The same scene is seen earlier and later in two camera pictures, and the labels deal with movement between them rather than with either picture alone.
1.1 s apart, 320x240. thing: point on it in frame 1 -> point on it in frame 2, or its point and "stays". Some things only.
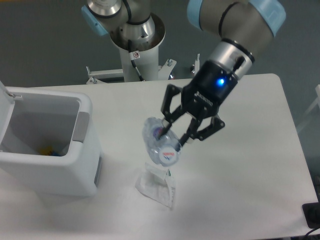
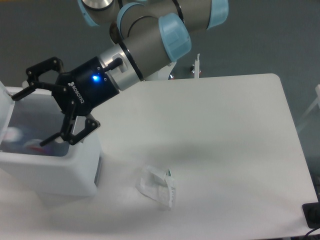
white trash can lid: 7,105 stays
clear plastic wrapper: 157,184 stays
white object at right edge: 316,102 stays
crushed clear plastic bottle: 161,142 -> 15,134
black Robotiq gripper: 212,84 -> 77,91
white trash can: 51,147 stays
